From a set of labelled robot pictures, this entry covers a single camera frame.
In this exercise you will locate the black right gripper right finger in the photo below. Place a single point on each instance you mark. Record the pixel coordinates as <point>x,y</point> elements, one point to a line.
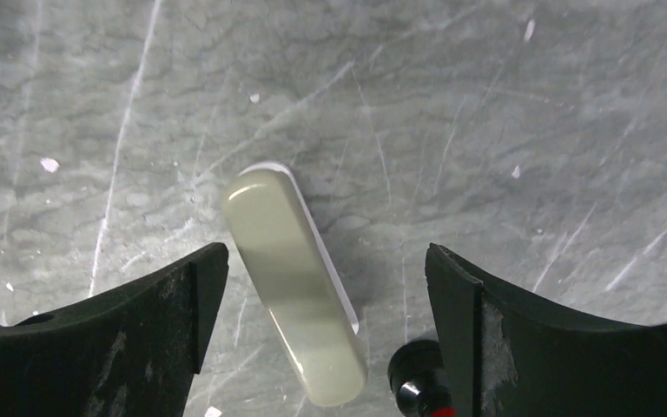
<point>510,352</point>

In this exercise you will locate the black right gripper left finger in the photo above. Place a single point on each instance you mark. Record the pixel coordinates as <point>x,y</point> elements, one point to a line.
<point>131,351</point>

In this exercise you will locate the beige white stapler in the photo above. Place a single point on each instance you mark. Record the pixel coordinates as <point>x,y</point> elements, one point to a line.
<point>297,282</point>

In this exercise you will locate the red black push button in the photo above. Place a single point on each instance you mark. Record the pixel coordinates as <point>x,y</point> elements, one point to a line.
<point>418,380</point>

